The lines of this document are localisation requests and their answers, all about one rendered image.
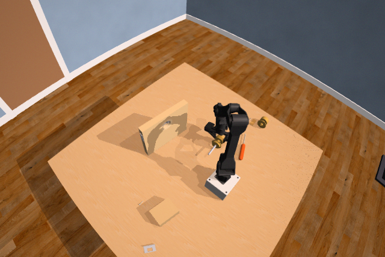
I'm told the orange-handled screwdriver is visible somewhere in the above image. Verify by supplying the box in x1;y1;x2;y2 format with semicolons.
239;142;245;160

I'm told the brass door knob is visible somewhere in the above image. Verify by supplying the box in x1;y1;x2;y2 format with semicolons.
208;135;224;155
257;116;269;128

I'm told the tan wooden door slab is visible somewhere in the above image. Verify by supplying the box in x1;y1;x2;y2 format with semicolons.
138;100;188;156

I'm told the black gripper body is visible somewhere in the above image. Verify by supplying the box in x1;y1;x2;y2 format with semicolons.
204;122;229;141

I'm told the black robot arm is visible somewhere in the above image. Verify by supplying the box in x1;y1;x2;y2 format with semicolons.
214;103;249;185

